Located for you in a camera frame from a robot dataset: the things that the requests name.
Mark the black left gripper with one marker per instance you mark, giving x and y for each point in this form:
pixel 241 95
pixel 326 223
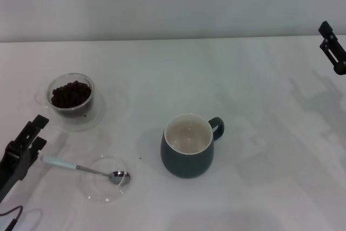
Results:
pixel 13 168

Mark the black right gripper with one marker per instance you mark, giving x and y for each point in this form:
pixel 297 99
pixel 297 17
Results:
pixel 340 69

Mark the dark green ceramic mug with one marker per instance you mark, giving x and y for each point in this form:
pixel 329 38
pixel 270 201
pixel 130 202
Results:
pixel 183 163

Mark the clear double-walled glass cup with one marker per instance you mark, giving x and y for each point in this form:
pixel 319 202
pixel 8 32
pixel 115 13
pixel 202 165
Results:
pixel 70 112

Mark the pile of coffee beans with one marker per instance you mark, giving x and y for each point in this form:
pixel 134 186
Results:
pixel 70 95

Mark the clear glass saucer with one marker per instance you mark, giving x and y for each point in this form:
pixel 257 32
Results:
pixel 95 120

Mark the small clear glass dish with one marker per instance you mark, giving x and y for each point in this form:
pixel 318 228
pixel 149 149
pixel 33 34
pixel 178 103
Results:
pixel 100 191

